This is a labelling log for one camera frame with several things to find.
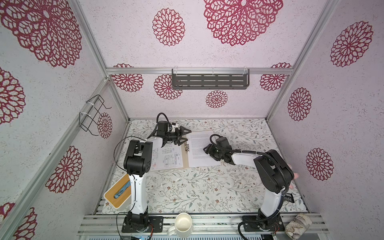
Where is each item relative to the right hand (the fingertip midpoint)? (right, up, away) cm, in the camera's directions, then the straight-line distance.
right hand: (205, 149), depth 97 cm
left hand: (-10, +8, +1) cm, 13 cm away
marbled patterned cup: (+39, -35, -28) cm, 59 cm away
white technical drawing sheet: (-24, -5, +3) cm, 25 cm away
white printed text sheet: (-5, -5, +1) cm, 7 cm away
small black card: (+44, -24, -16) cm, 53 cm away
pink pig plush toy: (+52, -15, -11) cm, 55 cm away
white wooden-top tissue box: (-47, -22, -18) cm, 55 cm away
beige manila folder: (-13, -4, +3) cm, 14 cm away
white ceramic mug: (-13, -38, -19) cm, 45 cm away
